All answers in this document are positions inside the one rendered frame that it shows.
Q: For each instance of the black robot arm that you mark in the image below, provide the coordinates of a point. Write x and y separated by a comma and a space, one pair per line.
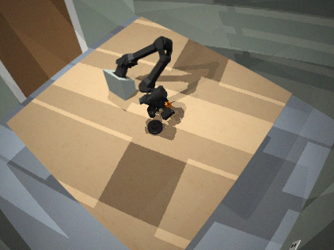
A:
146, 85

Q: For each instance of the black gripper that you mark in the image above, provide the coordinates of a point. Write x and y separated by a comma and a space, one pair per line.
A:
167, 112

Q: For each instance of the orange knob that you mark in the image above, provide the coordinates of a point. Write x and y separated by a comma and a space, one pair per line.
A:
168, 104

